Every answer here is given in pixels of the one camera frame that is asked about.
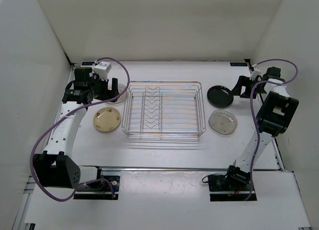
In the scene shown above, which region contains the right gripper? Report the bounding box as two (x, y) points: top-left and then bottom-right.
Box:
(229, 75), (267, 99)

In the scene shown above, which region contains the clear glass plate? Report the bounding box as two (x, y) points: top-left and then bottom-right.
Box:
(106, 83), (128, 105)
(208, 109), (238, 136)

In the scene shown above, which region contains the black round plate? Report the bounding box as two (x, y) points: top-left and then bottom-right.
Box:
(207, 85), (234, 108)

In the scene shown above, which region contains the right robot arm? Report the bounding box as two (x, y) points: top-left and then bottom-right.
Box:
(224, 67), (299, 190)

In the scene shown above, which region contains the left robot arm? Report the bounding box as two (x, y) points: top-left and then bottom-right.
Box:
(32, 61), (119, 189)

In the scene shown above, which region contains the right blue corner label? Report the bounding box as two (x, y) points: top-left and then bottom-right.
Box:
(230, 62), (247, 67)

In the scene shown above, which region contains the blue corner label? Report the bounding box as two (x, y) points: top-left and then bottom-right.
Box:
(230, 62), (247, 67)
(81, 61), (95, 66)

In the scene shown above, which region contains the beige ceramic plate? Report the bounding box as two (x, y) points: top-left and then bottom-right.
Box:
(93, 107), (122, 133)

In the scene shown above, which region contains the left blue corner label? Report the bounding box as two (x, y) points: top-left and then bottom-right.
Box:
(81, 61), (95, 66)

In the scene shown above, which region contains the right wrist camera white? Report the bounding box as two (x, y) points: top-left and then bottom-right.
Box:
(249, 65), (261, 81)

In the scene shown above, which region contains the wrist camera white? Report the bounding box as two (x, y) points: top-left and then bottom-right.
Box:
(93, 60), (112, 81)
(249, 65), (261, 81)

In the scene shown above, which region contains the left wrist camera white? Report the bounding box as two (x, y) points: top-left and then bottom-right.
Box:
(93, 60), (112, 81)

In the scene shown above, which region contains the wire dish rack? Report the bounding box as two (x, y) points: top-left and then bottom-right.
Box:
(122, 81), (206, 136)

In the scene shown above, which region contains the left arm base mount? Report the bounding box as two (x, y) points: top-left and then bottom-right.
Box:
(73, 166), (121, 200)

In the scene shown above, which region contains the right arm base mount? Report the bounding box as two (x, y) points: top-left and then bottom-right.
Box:
(201, 174), (251, 202)

